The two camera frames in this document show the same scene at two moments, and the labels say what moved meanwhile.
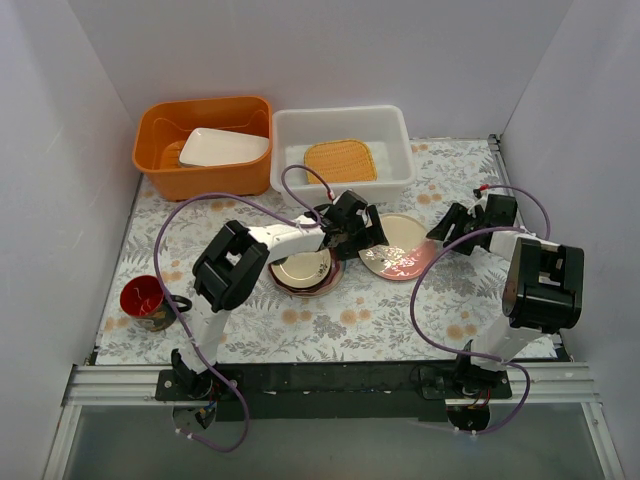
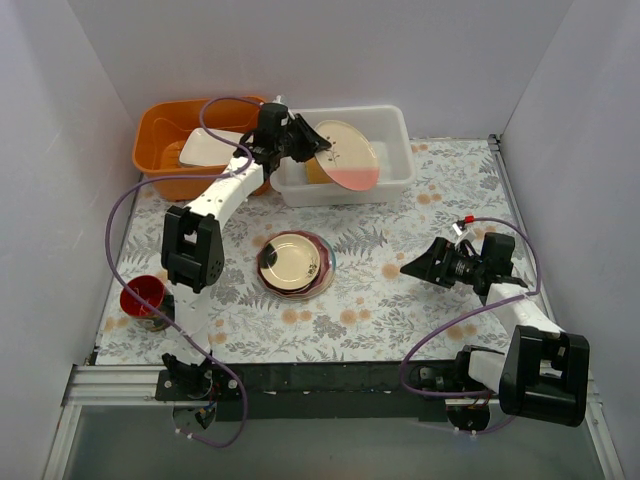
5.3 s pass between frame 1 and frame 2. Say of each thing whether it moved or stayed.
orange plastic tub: stayed
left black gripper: moved
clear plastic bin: stayed
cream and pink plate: moved
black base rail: stayed
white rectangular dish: stayed
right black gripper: moved
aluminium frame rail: stayed
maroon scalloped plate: moved
